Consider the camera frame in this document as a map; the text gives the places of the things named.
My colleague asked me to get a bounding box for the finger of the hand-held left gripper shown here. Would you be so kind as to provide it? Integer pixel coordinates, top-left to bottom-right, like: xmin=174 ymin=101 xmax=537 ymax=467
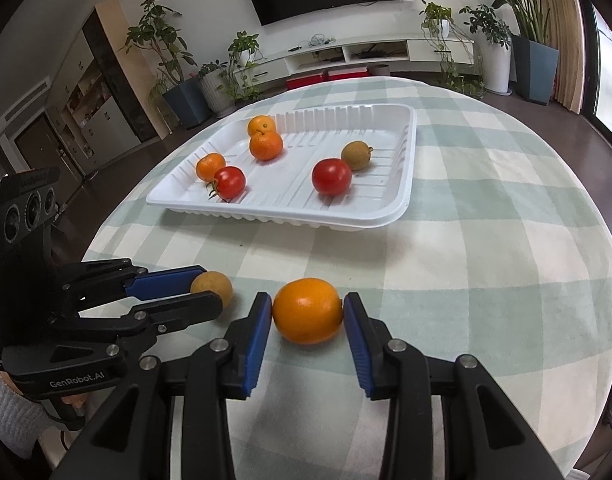
xmin=48 ymin=290 xmax=224 ymax=356
xmin=60 ymin=259 xmax=207 ymax=311

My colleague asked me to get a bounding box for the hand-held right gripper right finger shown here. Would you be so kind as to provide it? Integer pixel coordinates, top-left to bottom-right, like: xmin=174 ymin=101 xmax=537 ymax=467
xmin=342 ymin=291 xmax=569 ymax=480

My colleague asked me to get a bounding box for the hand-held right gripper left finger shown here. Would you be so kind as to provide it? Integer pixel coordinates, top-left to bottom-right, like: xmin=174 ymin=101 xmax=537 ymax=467
xmin=48 ymin=291 xmax=274 ymax=480

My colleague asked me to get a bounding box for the brown kiwi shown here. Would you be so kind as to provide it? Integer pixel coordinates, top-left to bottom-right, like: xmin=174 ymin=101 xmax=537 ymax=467
xmin=190 ymin=271 xmax=233 ymax=311
xmin=341 ymin=141 xmax=374 ymax=171

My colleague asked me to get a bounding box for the large orange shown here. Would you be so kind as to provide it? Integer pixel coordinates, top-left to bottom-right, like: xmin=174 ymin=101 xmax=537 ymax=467
xmin=272 ymin=277 xmax=345 ymax=345

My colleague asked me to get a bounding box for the small red tomato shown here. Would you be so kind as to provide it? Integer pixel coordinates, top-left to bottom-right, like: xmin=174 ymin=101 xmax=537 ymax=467
xmin=207 ymin=166 xmax=247 ymax=203

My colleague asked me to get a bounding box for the white plastic tray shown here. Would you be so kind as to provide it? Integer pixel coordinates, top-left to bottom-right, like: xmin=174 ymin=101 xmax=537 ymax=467
xmin=146 ymin=103 xmax=418 ymax=231

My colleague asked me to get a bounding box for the large red tomato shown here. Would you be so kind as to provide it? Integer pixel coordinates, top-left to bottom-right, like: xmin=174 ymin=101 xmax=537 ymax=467
xmin=312 ymin=158 xmax=353 ymax=196

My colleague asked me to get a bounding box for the mandarin orange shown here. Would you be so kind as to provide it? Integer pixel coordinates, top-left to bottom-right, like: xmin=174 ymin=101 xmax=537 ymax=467
xmin=249 ymin=131 xmax=284 ymax=162
xmin=196 ymin=153 xmax=227 ymax=183

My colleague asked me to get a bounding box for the small yellowish orange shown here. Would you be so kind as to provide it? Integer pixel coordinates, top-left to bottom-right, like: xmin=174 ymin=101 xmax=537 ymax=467
xmin=247 ymin=115 xmax=277 ymax=138

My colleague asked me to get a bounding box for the person's left forearm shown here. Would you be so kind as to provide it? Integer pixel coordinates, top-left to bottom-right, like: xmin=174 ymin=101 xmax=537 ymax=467
xmin=0 ymin=372 xmax=54 ymax=461

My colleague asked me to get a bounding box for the dark entry door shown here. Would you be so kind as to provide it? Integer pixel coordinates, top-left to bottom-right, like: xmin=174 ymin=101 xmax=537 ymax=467
xmin=13 ymin=110 xmax=81 ymax=191

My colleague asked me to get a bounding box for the wooden display cabinet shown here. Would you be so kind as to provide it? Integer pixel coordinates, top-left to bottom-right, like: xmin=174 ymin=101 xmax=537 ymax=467
xmin=48 ymin=0 xmax=159 ymax=176

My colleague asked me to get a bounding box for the leafy tree in blue pot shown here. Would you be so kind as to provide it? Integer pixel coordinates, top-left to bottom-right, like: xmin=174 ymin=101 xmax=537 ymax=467
xmin=120 ymin=0 xmax=211 ymax=128

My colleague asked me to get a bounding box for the plant in white ribbed pot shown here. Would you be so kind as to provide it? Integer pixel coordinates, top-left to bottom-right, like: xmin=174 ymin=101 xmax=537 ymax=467
xmin=198 ymin=60 xmax=237 ymax=115

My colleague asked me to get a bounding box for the red storage box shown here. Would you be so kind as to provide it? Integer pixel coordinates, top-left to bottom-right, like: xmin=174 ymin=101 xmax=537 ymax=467
xmin=328 ymin=67 xmax=371 ymax=82
xmin=286 ymin=74 xmax=327 ymax=91

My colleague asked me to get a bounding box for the trailing plant in white pot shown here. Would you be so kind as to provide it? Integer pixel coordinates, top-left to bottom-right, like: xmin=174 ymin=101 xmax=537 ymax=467
xmin=218 ymin=31 xmax=267 ymax=106

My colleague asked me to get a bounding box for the white television cabinet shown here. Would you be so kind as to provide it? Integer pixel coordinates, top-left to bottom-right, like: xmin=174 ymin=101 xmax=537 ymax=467
xmin=238 ymin=35 xmax=476 ymax=81

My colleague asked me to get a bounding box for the bushy plant in white pot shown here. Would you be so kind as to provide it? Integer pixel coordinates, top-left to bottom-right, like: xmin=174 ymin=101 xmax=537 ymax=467
xmin=458 ymin=4 xmax=514 ymax=95

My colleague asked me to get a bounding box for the broad-leaf plant in blue pot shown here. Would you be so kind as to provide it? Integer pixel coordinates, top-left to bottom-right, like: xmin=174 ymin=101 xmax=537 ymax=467
xmin=471 ymin=0 xmax=569 ymax=106

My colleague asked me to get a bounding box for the trailing plant on cabinet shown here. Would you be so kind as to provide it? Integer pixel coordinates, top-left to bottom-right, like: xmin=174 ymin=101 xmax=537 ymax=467
xmin=418 ymin=1 xmax=482 ymax=96

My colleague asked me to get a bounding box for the black-framed glass door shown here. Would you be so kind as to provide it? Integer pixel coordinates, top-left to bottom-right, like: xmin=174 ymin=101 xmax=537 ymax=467
xmin=586 ymin=0 xmax=612 ymax=146

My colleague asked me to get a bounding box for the beige curtain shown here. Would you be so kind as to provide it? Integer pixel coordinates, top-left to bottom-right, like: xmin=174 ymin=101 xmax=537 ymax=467
xmin=536 ymin=0 xmax=594 ymax=116

